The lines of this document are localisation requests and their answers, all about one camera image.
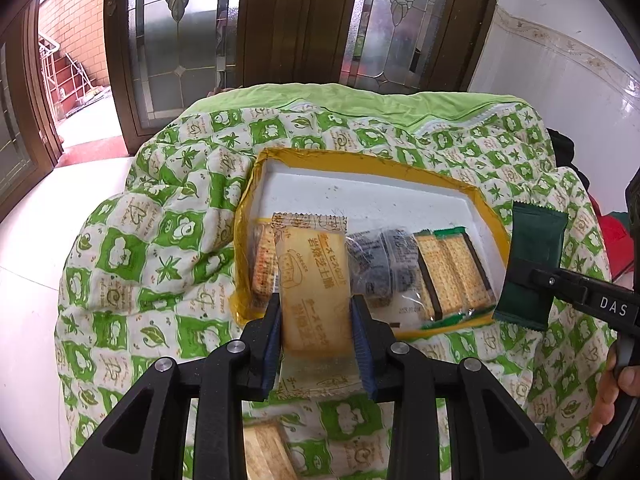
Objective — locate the white foam tray yellow rim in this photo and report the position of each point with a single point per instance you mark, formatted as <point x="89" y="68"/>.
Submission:
<point x="380" y="200"/>

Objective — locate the green and white printed blanket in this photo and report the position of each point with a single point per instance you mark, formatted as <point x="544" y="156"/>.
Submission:
<point x="165" y="270"/>

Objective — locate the red plastic bag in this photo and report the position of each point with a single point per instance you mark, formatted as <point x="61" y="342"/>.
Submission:
<point x="617" y="240"/>

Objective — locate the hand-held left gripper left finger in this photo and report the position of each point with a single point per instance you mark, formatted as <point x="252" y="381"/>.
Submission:
<point x="270" y="345"/>

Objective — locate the clear packet of dark cookies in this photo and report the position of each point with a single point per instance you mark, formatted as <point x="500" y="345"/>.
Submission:
<point x="385" y="270"/>

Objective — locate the brown open door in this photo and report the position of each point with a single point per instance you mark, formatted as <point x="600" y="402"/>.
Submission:
<point x="20" y="110"/>

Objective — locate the black cloth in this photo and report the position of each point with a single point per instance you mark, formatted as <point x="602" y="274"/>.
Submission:
<point x="567" y="155"/>

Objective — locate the person's right hand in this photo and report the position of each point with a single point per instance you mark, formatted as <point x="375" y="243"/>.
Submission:
<point x="605" y="395"/>

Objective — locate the yellow-edged cracker packet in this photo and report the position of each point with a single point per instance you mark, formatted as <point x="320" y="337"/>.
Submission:
<point x="262" y="265"/>

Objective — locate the dark green snack packet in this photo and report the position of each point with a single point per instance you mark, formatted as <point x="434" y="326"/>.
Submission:
<point x="537" y="240"/>

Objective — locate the clear cracker packet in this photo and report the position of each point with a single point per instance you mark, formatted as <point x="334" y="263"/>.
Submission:
<point x="267" y="452"/>

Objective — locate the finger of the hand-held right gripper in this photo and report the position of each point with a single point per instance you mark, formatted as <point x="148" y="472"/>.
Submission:
<point x="537" y="275"/>

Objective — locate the wooden double door leaded glass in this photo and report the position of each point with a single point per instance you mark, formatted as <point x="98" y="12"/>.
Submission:
<point x="300" y="20"/>

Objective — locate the pale yellow cheese snack packet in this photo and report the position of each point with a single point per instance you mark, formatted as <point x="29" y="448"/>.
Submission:
<point x="312" y="285"/>

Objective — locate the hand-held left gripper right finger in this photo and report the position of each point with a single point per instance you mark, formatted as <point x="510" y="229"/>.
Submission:
<point x="362" y="345"/>

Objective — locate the green-ended cracker packet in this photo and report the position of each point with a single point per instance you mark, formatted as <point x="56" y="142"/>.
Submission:
<point x="429" y="270"/>
<point x="465" y="272"/>

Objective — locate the white stair railing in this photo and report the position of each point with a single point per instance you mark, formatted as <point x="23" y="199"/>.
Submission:
<point x="65" y="75"/>

